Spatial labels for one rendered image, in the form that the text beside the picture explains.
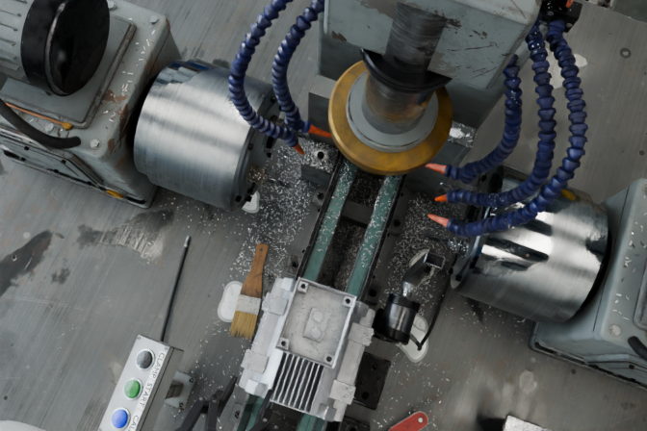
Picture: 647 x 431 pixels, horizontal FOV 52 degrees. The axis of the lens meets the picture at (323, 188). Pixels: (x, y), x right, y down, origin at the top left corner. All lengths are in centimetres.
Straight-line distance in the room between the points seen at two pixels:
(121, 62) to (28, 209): 49
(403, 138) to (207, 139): 37
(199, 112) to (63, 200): 51
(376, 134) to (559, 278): 42
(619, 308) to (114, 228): 101
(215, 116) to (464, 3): 62
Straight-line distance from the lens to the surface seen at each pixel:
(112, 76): 122
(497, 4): 62
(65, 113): 120
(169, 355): 118
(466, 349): 147
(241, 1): 167
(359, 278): 132
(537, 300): 119
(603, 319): 118
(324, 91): 118
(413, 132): 94
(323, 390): 115
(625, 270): 119
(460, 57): 70
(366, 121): 93
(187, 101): 117
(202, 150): 115
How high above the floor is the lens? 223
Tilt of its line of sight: 75 degrees down
